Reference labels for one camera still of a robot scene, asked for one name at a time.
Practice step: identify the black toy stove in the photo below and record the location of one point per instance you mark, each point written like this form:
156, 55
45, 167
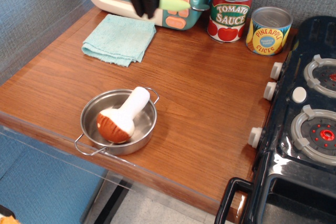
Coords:
294, 167

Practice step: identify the light blue folded towel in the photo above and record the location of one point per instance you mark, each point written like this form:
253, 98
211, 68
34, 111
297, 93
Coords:
119, 40

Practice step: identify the plush brown white mushroom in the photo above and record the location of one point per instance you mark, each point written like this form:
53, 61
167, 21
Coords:
117, 125

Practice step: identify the tomato sauce can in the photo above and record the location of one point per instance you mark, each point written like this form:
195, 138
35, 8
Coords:
227, 19

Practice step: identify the spoon with yellow-green handle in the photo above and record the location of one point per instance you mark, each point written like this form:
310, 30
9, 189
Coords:
180, 5

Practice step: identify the small steel pan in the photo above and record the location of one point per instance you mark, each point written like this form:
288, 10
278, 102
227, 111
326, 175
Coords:
144, 123

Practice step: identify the pineapple slices can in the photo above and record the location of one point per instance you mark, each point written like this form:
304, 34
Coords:
268, 30

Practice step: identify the teal toy microwave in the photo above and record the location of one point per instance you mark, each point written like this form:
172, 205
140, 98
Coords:
194, 16

